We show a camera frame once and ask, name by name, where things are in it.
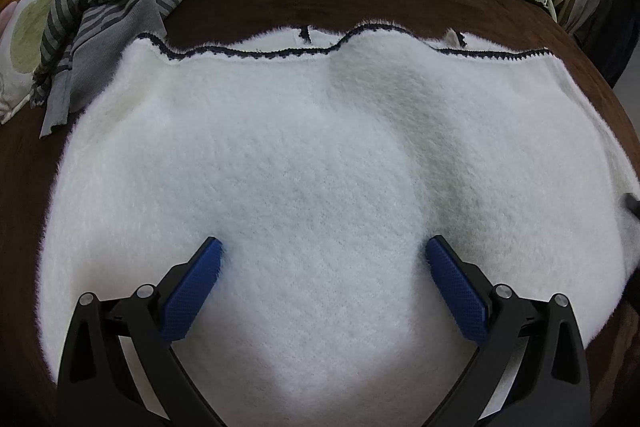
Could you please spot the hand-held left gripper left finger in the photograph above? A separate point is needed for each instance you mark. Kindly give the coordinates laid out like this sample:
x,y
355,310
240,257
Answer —
x,y
192,292

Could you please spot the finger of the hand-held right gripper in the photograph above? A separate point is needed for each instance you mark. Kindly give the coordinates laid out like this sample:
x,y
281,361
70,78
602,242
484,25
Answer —
x,y
632,203

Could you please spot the pink cushion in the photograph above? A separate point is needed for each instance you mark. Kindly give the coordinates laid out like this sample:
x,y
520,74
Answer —
x,y
4,17

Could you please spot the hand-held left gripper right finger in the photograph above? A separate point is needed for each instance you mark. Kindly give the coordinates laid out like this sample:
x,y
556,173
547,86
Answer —
x,y
455,289

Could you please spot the white pillow with green print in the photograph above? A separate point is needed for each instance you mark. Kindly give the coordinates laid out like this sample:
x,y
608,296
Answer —
x,y
25,32

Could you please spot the white fluffy cardigan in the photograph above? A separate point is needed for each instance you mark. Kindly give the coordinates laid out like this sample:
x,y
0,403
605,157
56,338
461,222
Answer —
x,y
325,187

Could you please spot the grey hanging garment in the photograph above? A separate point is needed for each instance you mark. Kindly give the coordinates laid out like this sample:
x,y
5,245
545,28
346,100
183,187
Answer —
x,y
602,2

